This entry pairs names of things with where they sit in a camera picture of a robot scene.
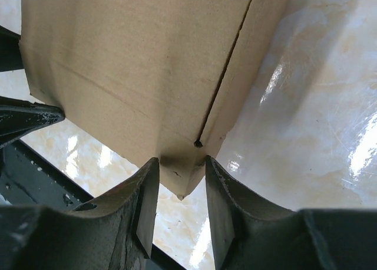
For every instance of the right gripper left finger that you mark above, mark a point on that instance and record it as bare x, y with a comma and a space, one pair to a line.
112, 231

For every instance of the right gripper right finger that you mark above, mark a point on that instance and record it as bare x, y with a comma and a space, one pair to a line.
250, 232

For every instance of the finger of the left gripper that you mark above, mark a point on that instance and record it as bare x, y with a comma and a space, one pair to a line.
10, 55
19, 118

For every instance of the brown cardboard box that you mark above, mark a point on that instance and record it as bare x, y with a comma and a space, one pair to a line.
149, 78

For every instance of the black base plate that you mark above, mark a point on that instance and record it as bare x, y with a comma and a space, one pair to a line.
28, 179

